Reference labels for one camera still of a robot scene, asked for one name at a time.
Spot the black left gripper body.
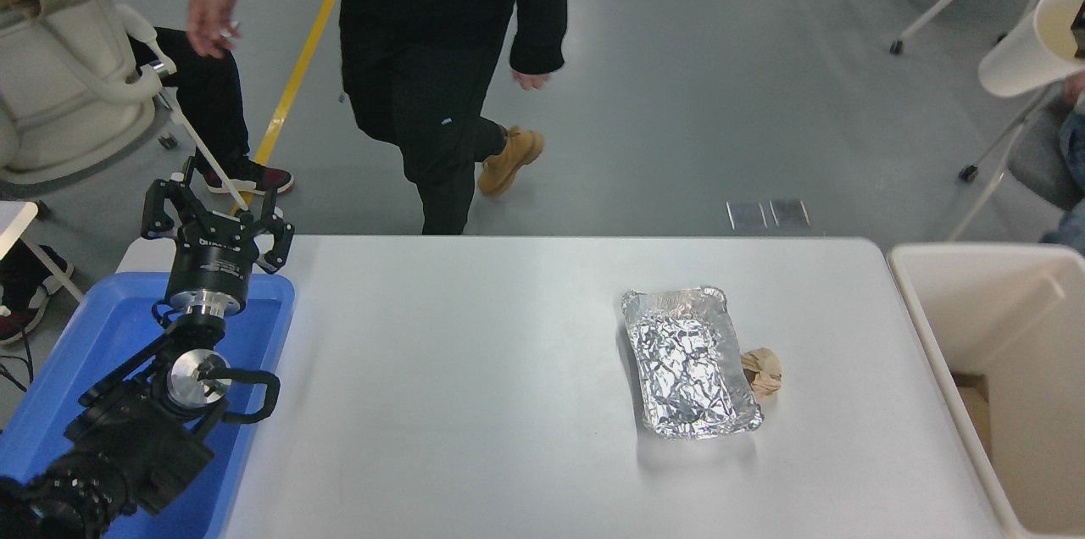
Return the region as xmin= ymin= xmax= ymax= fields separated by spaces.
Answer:
xmin=167 ymin=217 xmax=260 ymax=296

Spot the white paper cup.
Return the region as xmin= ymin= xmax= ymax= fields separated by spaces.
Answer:
xmin=979 ymin=0 xmax=1085 ymax=97

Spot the brown cardboard piece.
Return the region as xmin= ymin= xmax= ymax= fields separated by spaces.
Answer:
xmin=951 ymin=370 xmax=993 ymax=459

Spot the person's foot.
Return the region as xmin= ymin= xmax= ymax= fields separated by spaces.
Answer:
xmin=0 ymin=244 xmax=74 ymax=347

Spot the thin black cable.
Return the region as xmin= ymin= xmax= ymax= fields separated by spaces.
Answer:
xmin=0 ymin=334 xmax=35 ymax=394

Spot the person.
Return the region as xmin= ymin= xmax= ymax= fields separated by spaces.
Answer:
xmin=0 ymin=0 xmax=295 ymax=197
xmin=186 ymin=0 xmax=569 ymax=236
xmin=1041 ymin=69 xmax=1085 ymax=256

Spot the crumpled tan paper ball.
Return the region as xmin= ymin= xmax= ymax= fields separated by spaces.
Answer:
xmin=740 ymin=347 xmax=782 ymax=397

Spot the person's right hand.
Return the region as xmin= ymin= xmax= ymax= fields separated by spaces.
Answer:
xmin=186 ymin=0 xmax=243 ymax=59

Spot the cream white armchair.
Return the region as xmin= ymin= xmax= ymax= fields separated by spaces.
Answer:
xmin=0 ymin=0 xmax=255 ymax=214

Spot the grey seat wheeled chair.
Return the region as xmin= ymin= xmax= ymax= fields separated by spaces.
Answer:
xmin=945 ymin=81 xmax=1085 ymax=245

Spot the blue plastic tray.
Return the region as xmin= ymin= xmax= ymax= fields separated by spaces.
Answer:
xmin=0 ymin=270 xmax=296 ymax=539

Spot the crumpled foil tray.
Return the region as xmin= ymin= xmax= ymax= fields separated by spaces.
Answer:
xmin=620 ymin=286 xmax=764 ymax=439

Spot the large pale dustbin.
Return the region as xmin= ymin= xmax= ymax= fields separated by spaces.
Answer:
xmin=886 ymin=244 xmax=1085 ymax=539

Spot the silver floor plate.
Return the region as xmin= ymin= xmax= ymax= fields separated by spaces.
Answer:
xmin=770 ymin=200 xmax=811 ymax=231
xmin=726 ymin=202 xmax=768 ymax=232

